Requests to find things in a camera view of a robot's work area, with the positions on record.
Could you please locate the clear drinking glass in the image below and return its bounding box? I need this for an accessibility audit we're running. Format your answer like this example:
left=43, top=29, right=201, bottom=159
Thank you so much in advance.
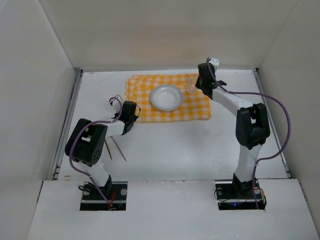
left=186, top=76, right=198, bottom=94

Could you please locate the yellow white checkered cloth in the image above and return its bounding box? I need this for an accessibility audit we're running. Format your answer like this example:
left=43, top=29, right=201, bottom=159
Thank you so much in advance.
left=124, top=73, right=212, bottom=123

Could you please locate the copper metal fork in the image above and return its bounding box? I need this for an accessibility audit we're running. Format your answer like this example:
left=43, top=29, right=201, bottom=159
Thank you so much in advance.
left=104, top=139, right=113, bottom=160

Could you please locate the white bowl plate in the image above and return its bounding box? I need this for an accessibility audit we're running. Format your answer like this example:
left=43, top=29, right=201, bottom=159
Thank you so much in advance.
left=150, top=84, right=183, bottom=112

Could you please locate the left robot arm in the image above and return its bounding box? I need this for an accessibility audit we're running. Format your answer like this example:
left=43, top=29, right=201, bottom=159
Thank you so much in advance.
left=64, top=97, right=141, bottom=198

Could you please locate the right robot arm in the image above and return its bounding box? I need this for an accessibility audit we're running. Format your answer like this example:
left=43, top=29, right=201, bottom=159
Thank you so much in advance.
left=195, top=63, right=271, bottom=196

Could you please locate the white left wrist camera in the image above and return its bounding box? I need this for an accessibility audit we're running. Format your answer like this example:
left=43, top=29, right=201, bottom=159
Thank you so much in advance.
left=109, top=94, right=124, bottom=112

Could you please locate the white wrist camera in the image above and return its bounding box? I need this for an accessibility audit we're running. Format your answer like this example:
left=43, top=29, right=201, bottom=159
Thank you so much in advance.
left=208, top=57, right=220, bottom=68
left=109, top=94, right=124, bottom=112

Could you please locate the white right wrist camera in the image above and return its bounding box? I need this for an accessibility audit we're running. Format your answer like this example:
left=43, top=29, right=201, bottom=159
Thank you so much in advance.
left=208, top=57, right=220, bottom=68

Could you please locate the right aluminium table rail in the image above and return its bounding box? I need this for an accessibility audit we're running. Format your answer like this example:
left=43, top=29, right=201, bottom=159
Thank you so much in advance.
left=252, top=68, right=292, bottom=179

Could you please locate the aluminium table rail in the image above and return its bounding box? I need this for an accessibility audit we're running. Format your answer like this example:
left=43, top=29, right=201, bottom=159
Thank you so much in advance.
left=252, top=68, right=292, bottom=179
left=48, top=67, right=83, bottom=180

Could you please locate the left aluminium table rail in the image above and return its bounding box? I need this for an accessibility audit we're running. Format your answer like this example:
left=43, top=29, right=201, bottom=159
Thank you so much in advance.
left=48, top=67, right=83, bottom=180

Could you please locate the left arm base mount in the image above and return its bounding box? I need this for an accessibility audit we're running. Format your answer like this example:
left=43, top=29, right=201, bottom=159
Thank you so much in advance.
left=79, top=181, right=128, bottom=211

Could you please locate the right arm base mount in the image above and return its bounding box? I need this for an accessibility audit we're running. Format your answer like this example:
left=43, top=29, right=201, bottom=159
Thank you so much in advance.
left=214, top=180, right=267, bottom=211

